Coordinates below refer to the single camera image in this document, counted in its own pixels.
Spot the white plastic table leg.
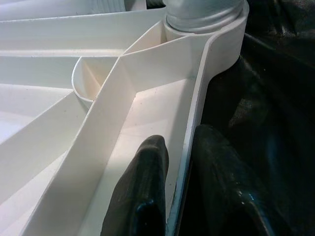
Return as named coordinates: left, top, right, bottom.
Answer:
left=166, top=0, right=248, bottom=34

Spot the white plastic table top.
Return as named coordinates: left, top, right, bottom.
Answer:
left=0, top=0, right=250, bottom=236

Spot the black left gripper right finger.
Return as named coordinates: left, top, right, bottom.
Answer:
left=177, top=124, right=296, bottom=236

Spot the black plastic cover sheet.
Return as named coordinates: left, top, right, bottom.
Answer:
left=172, top=0, right=315, bottom=236

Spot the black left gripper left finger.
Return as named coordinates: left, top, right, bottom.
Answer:
left=100, top=134, right=170, bottom=236

